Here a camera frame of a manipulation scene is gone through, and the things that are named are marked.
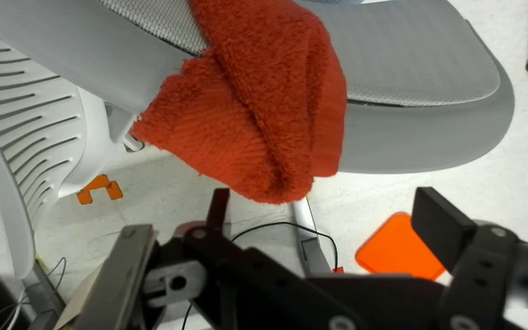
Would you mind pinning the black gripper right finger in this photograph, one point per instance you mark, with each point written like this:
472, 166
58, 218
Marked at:
439, 221

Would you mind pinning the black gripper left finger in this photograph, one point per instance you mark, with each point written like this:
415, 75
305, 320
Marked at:
219, 210

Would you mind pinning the orange towel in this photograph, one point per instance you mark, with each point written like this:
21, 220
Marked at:
258, 110

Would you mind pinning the grey mesh office chair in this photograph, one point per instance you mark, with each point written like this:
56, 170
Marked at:
417, 60

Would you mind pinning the orange square floor marker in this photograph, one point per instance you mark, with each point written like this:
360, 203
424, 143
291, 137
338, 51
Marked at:
399, 249

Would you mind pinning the orange tape floor marker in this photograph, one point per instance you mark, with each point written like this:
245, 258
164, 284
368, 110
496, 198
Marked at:
100, 190

